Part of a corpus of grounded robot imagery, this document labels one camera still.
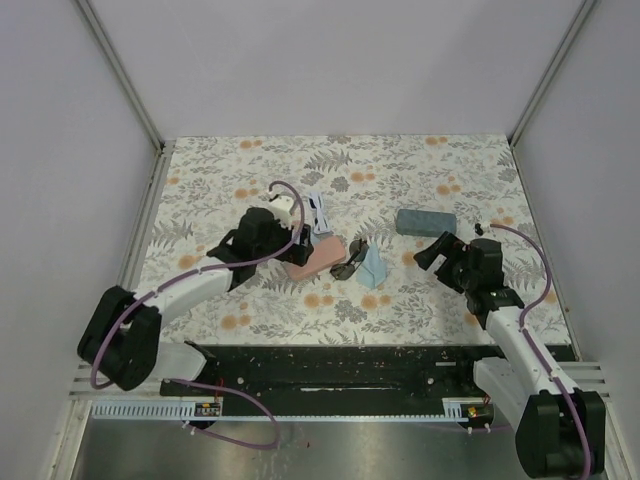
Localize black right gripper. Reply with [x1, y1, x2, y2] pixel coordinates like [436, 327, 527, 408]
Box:
[413, 231, 477, 295]

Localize light blue cloth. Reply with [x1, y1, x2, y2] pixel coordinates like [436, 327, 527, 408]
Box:
[310, 232, 332, 246]
[356, 243, 387, 289]

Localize pink glasses case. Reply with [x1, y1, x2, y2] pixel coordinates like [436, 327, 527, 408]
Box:
[284, 236, 346, 281]

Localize black sunglasses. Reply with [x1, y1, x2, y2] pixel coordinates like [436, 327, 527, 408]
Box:
[330, 239, 369, 281]

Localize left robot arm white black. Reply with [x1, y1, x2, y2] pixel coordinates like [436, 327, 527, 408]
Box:
[77, 207, 313, 395]

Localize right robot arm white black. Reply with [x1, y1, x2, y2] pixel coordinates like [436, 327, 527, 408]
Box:
[414, 232, 606, 479]

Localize blue-grey glasses case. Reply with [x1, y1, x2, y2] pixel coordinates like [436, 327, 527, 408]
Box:
[395, 209, 457, 238]

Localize floral table mat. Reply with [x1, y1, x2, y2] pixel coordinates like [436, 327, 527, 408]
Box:
[137, 134, 570, 345]

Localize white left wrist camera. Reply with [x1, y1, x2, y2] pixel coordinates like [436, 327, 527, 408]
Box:
[267, 194, 295, 229]

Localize white frame sunglasses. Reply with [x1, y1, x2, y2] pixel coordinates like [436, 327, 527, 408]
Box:
[308, 191, 332, 235]

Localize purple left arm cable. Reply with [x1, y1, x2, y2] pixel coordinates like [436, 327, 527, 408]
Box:
[89, 180, 307, 450]

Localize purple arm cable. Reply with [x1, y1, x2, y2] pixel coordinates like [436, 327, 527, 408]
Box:
[89, 180, 307, 450]
[467, 223, 596, 480]

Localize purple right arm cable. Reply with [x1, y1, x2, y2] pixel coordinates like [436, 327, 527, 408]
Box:
[467, 223, 596, 480]

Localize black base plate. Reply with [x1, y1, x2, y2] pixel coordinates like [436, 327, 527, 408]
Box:
[159, 344, 516, 417]

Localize white slotted cable duct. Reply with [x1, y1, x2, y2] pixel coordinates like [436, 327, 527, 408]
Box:
[91, 399, 495, 424]

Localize right aluminium frame post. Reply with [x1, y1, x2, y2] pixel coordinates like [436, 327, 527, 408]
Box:
[508, 0, 601, 149]

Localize aluminium frame post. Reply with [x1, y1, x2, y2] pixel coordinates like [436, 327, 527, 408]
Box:
[508, 0, 601, 149]
[72, 0, 165, 152]

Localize left aluminium frame post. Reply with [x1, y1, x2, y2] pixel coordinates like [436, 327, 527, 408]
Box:
[72, 0, 165, 152]

